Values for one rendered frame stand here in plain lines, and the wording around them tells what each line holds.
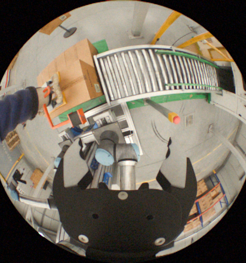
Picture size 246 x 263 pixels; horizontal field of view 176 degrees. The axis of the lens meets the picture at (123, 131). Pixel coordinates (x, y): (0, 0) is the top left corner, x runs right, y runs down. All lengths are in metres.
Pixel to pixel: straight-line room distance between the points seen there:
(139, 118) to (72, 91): 1.33
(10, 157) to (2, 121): 9.37
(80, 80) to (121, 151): 0.62
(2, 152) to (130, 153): 9.99
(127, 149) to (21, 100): 0.68
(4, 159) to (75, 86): 9.62
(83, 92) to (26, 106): 0.46
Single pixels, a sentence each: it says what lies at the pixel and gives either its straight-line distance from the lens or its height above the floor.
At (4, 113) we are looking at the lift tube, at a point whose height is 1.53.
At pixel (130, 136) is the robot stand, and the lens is 0.75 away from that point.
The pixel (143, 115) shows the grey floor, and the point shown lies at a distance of 1.70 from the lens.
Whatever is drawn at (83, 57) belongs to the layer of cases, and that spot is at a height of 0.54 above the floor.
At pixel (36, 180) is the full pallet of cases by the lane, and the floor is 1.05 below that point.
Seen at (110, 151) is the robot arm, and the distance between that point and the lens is 0.48.
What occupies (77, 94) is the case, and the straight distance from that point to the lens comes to 0.76.
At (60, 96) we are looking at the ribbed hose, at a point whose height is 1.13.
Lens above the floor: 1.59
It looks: 62 degrees down
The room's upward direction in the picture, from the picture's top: 177 degrees counter-clockwise
